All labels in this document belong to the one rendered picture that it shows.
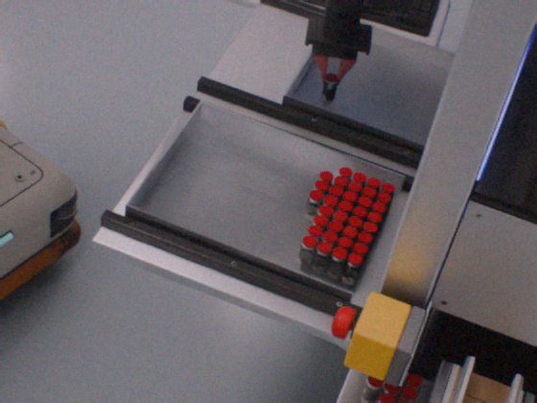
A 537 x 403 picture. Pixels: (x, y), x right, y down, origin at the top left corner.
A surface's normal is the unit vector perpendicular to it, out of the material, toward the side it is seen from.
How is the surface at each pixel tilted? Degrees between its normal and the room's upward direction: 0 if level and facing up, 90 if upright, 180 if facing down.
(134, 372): 0
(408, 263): 90
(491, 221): 90
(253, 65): 0
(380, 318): 0
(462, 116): 90
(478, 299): 90
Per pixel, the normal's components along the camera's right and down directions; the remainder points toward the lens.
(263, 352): 0.14, -0.69
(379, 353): -0.35, 0.64
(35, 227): 0.78, 0.52
